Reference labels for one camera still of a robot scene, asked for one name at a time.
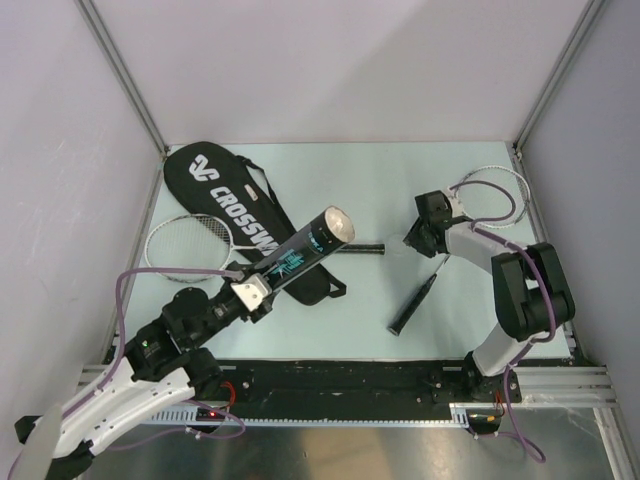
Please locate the black shuttlecock tube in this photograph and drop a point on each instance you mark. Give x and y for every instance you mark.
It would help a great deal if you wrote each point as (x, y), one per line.
(305, 250)

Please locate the clear plastic tube lid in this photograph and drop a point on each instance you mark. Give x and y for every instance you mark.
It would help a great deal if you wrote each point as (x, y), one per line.
(396, 247)

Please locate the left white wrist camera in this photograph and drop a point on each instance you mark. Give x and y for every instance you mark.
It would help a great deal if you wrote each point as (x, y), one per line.
(252, 291)

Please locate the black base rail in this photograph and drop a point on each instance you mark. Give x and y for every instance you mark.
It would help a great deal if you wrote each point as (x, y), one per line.
(346, 391)

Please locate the white badminton racket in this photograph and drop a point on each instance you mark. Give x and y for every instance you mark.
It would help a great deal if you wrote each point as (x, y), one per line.
(495, 192)
(195, 247)

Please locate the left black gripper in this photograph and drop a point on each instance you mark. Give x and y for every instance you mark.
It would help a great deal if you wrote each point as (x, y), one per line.
(262, 308)

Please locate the black racket bag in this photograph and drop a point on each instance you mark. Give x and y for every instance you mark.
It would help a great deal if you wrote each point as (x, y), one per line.
(206, 178)

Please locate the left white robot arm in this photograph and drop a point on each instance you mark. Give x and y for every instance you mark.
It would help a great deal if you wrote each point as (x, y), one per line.
(166, 362)

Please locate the right aluminium corner post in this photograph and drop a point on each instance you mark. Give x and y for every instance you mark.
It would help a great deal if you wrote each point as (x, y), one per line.
(580, 33)

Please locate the aluminium corner post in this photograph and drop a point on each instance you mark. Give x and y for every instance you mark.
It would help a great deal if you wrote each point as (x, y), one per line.
(580, 33)
(115, 60)

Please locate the left aluminium corner post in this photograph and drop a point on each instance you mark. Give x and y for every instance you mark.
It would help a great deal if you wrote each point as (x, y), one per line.
(115, 60)

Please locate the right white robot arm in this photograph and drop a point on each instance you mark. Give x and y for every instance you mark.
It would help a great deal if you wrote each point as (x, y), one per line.
(531, 294)

